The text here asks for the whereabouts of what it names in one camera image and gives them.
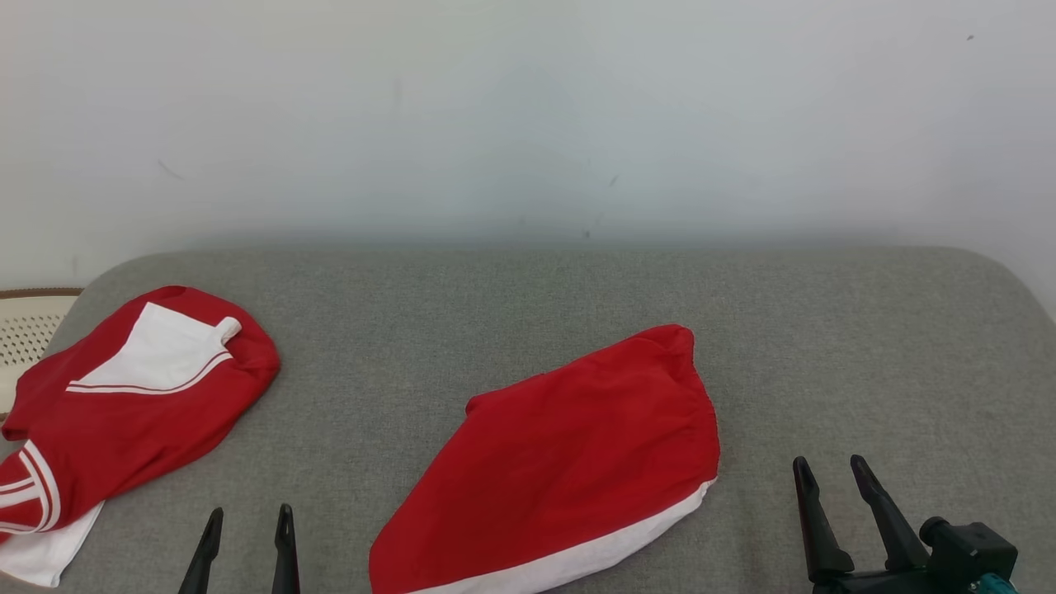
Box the red white basketball jersey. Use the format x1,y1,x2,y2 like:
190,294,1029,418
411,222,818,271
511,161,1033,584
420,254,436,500
0,285,281,588

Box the red shorts with white band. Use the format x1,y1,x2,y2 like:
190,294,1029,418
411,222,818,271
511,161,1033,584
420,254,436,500
369,323,722,594

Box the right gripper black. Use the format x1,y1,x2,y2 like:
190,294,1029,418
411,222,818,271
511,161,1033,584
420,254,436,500
792,454,935,594

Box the cream perforated laundry basket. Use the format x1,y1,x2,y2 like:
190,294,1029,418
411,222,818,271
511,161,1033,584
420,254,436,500
0,287,84,418

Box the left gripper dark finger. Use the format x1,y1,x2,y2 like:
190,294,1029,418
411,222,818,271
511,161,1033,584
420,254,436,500
177,507,225,594
271,503,302,594

